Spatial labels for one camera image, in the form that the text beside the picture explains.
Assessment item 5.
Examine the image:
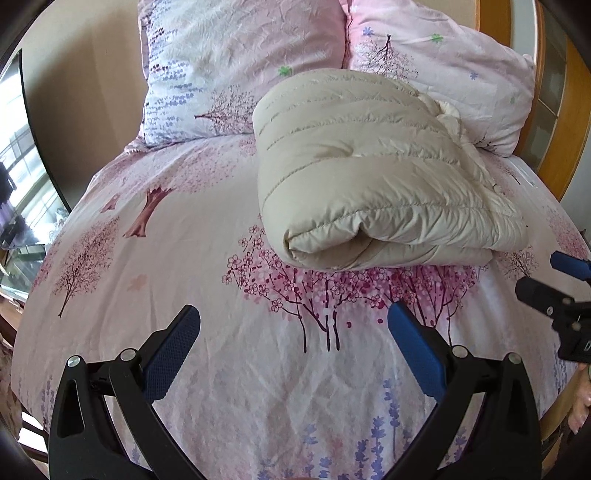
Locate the white lavender-print pillow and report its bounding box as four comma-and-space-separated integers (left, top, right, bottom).
137, 0, 348, 149

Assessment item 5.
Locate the beige duvet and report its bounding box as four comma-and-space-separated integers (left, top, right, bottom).
253, 69, 530, 271

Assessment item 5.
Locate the person's right hand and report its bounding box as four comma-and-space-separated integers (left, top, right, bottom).
570, 366, 591, 435

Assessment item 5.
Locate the wall mirror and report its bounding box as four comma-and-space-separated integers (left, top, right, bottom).
0, 48, 71, 252

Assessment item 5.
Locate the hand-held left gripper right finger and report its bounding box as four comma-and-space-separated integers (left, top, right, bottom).
382, 301, 543, 480

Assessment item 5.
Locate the pink floral bed sheet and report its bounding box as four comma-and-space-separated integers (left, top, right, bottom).
9, 127, 591, 480

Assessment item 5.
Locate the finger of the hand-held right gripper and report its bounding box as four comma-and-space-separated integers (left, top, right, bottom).
515, 276, 578, 320
550, 251, 591, 282

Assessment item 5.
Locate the pink tree-print pillow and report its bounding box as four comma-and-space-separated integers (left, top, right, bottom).
344, 0, 537, 158

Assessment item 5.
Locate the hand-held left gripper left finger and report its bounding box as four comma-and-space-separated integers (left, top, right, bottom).
48, 305, 201, 480

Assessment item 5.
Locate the wooden headboard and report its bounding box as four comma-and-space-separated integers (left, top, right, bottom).
480, 0, 591, 204

